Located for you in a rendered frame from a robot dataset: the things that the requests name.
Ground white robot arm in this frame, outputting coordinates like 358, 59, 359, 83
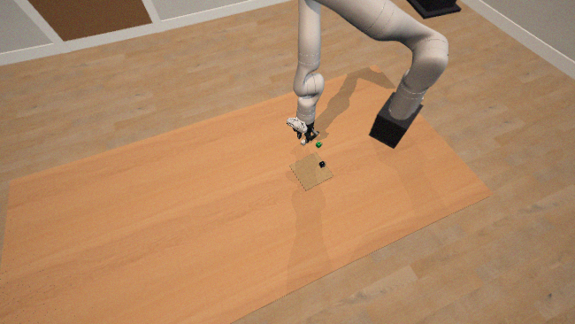
287, 0, 449, 134

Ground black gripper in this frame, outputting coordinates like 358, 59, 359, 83
293, 120, 319, 143

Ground tan square mat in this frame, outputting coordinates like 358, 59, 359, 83
289, 152, 333, 191

